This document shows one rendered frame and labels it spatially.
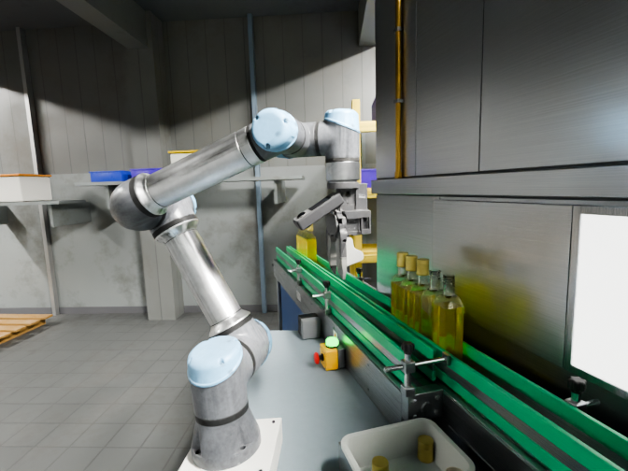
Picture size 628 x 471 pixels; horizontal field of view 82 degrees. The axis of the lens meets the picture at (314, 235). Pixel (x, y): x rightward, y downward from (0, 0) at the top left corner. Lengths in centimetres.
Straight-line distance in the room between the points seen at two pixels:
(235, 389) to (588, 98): 91
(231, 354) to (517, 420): 57
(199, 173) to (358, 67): 347
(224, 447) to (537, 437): 59
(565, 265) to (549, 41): 48
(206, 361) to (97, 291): 413
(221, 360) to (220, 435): 15
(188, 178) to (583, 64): 80
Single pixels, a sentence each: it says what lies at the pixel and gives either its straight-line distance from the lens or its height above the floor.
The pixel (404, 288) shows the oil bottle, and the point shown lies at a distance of 112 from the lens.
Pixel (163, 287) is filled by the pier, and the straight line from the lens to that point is 423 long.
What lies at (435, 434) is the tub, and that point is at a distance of 94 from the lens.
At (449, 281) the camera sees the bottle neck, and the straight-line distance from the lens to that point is 97.
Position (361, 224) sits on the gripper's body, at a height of 129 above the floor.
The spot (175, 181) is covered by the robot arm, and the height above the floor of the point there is 139.
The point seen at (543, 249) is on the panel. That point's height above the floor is 122.
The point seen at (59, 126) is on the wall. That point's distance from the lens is 498.
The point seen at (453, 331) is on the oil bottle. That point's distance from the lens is 99.
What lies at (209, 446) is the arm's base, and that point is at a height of 85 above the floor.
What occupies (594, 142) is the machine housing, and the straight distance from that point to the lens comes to 90.
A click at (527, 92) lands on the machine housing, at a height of 157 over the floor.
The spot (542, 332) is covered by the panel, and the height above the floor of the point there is 104.
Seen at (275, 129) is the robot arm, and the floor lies 147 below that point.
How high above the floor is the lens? 137
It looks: 8 degrees down
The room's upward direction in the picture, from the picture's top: 2 degrees counter-clockwise
